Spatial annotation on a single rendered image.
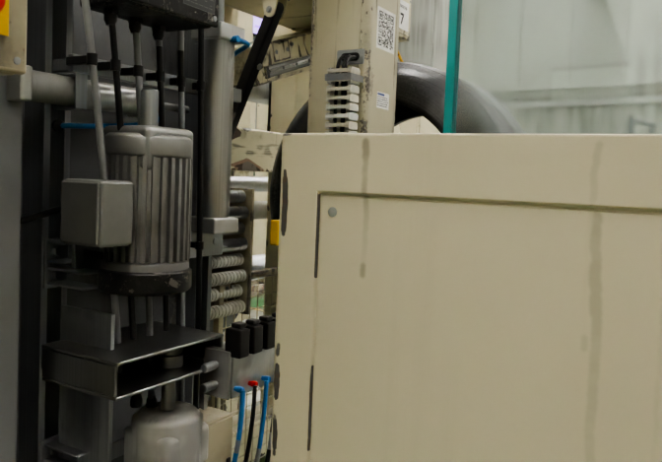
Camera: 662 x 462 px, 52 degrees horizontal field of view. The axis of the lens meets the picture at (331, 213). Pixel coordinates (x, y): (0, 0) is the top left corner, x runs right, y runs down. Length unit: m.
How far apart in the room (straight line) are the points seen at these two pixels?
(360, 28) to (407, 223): 0.80
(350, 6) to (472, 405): 0.91
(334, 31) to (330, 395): 0.86
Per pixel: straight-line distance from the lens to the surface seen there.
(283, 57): 1.72
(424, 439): 0.53
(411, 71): 1.46
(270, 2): 1.59
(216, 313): 1.55
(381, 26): 1.30
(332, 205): 0.54
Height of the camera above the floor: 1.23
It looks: 3 degrees down
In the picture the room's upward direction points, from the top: 2 degrees clockwise
